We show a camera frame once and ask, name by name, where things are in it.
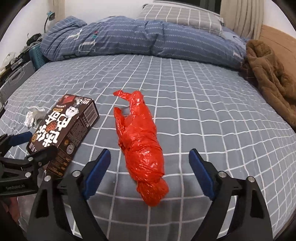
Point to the red plastic bag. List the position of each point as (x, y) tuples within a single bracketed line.
[(137, 138)]

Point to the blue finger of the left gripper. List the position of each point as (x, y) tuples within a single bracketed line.
[(8, 141), (40, 158)]

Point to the blue striped duvet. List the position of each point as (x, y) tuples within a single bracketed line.
[(72, 37)]

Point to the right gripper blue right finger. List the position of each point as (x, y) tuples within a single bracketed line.
[(250, 220)]

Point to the teal suitcase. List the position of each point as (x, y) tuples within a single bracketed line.
[(37, 57)]

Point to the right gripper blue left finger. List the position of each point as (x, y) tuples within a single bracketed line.
[(48, 219)]

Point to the brown fleece jacket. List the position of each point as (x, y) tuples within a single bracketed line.
[(264, 70)]

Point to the wooden headboard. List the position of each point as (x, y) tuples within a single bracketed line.
[(283, 45)]

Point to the blue desk lamp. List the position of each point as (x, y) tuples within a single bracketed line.
[(50, 17)]

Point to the grey checked pillow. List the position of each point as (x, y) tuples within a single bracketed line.
[(195, 18)]

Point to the grey checked bed sheet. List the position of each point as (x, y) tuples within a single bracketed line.
[(195, 106)]

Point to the beige curtain right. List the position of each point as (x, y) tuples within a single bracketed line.
[(244, 17)]

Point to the brown chocolate snack box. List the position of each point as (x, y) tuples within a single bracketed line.
[(64, 126)]

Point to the grey suitcase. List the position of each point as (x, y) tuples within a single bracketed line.
[(15, 80)]

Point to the white tissue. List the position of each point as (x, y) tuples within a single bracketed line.
[(34, 114)]

